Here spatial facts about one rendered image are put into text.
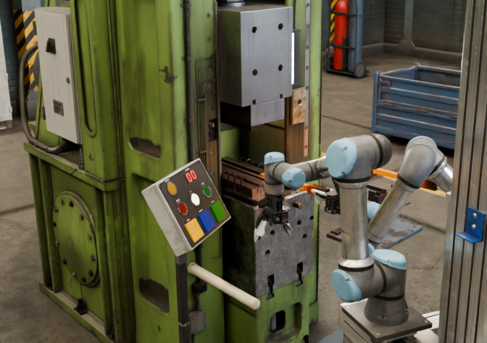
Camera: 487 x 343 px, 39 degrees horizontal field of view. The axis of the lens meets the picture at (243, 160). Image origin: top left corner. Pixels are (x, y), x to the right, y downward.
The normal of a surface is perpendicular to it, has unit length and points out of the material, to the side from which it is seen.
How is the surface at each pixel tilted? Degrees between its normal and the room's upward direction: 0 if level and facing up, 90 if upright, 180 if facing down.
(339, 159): 83
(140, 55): 89
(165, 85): 89
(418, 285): 0
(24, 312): 0
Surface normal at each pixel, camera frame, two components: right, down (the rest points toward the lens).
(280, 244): 0.65, 0.23
